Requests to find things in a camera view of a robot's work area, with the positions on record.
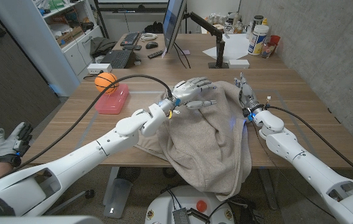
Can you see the white canister with blue label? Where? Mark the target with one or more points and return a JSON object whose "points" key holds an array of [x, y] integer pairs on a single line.
{"points": [[258, 40]]}

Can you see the small white box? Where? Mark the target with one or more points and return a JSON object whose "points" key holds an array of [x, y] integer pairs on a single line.
{"points": [[238, 63]]}

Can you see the beige coat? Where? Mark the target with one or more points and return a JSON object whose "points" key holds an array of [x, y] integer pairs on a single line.
{"points": [[207, 140]]}

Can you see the red cup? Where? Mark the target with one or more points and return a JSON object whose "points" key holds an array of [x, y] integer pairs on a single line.
{"points": [[275, 40]]}

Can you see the grey metal heatsink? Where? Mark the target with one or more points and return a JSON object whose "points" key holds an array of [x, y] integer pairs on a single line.
{"points": [[180, 216]]}

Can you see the white robot chest cover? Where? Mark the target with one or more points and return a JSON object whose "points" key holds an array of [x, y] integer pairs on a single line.
{"points": [[39, 220]]}

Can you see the computer monitor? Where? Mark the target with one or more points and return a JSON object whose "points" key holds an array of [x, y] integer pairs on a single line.
{"points": [[173, 21]]}

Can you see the black desktop keyboard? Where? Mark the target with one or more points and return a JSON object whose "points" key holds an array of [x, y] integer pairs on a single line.
{"points": [[130, 39]]}

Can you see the black bag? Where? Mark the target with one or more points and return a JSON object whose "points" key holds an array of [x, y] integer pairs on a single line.
{"points": [[153, 28]]}

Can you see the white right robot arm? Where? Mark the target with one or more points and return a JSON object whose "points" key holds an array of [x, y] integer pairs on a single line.
{"points": [[313, 174]]}

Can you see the grey-green cloth bundle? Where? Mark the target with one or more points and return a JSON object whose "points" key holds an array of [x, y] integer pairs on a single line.
{"points": [[101, 46]]}

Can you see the person's gloved hand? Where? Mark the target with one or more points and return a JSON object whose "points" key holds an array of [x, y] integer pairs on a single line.
{"points": [[5, 146]]}

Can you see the white power box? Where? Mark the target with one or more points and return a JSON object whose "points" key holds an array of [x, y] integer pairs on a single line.
{"points": [[99, 68]]}

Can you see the white shelf cabinet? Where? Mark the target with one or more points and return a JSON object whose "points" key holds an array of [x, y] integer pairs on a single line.
{"points": [[33, 46]]}

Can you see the white robot torso base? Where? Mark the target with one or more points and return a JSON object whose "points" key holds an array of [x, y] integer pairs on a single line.
{"points": [[163, 202]]}

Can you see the white paper sheet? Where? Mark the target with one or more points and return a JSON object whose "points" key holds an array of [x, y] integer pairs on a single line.
{"points": [[232, 46]]}

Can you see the clear glass jar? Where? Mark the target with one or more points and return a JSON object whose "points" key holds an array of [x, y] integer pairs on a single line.
{"points": [[267, 50]]}

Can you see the orange basketball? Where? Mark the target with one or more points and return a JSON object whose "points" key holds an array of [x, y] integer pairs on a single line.
{"points": [[106, 83]]}

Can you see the grey table foot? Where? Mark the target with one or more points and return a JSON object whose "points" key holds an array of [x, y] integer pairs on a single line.
{"points": [[117, 196]]}

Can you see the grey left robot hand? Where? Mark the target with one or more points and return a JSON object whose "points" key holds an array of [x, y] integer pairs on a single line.
{"points": [[185, 91]]}

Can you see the yellow bottle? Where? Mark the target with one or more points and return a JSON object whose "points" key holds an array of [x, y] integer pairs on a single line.
{"points": [[265, 21]]}

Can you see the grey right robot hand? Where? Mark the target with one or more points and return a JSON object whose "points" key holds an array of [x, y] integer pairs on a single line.
{"points": [[248, 96]]}

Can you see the red emergency button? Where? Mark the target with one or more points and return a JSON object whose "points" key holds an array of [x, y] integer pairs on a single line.
{"points": [[201, 206]]}

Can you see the pink plastic box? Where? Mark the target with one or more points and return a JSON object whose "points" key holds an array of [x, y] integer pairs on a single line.
{"points": [[112, 102]]}

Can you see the black remote control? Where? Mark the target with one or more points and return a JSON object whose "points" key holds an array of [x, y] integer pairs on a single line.
{"points": [[156, 53]]}

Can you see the purple sticky note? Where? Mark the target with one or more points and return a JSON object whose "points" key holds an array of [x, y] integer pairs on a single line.
{"points": [[185, 52]]}

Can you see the black computer mouse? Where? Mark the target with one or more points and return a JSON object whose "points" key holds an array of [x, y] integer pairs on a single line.
{"points": [[151, 45]]}

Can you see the cardboard box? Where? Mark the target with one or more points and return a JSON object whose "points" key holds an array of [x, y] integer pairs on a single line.
{"points": [[70, 36]]}

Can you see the black phone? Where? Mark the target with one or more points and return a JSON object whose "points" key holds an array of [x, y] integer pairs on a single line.
{"points": [[132, 47]]}

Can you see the black laptop keyboard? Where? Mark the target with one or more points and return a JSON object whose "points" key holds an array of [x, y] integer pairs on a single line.
{"points": [[118, 58]]}

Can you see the grey table leg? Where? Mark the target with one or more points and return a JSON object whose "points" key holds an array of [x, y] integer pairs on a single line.
{"points": [[268, 189]]}

